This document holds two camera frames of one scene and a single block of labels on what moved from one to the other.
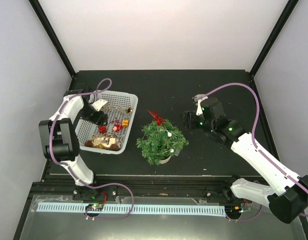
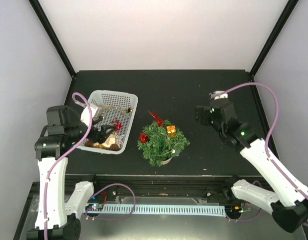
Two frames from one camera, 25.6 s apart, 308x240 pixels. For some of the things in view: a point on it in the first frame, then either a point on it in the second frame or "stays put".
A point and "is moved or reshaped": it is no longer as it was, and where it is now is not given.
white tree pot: x=166 y=160 stays put
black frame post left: x=53 y=35 stays put
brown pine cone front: x=114 y=147 stays put
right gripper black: x=188 y=120 → x=204 y=110
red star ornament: x=156 y=117 stays put
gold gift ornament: x=125 y=123 → x=171 y=130
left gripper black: x=99 y=119 → x=101 y=136
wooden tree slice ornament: x=103 y=141 stays put
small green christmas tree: x=159 y=141 stays put
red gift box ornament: x=102 y=129 is moved or reshaped
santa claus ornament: x=117 y=127 stays put
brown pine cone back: x=88 y=143 stays put
